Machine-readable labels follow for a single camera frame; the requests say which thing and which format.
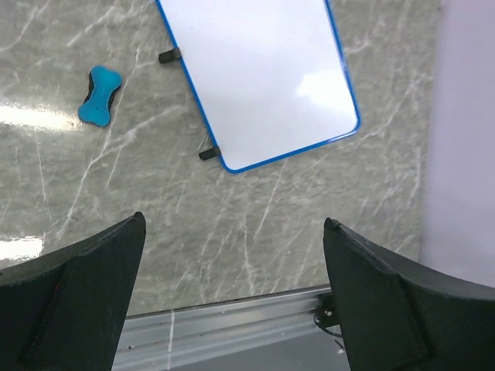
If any left black whiteboard stand foot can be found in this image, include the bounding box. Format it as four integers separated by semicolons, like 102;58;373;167
199;146;220;161

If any blue-framed small whiteboard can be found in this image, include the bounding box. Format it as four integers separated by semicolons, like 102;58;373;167
157;0;361;173

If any aluminium mounting rail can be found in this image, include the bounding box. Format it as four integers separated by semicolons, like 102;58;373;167
112;285;330;370

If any blue whiteboard eraser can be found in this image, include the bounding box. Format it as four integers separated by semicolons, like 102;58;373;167
77;65;122;128

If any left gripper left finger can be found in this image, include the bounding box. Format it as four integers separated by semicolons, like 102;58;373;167
1;212;146;370

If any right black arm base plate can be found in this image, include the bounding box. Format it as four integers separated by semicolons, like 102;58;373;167
313;292;340;329

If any black whiteboard stand foot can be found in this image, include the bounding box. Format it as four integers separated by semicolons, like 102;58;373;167
199;146;220;161
158;48;181;64

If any right black whiteboard stand foot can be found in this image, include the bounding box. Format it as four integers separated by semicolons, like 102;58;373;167
158;48;181;64

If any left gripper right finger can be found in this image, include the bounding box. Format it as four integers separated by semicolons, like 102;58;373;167
323;218;494;370

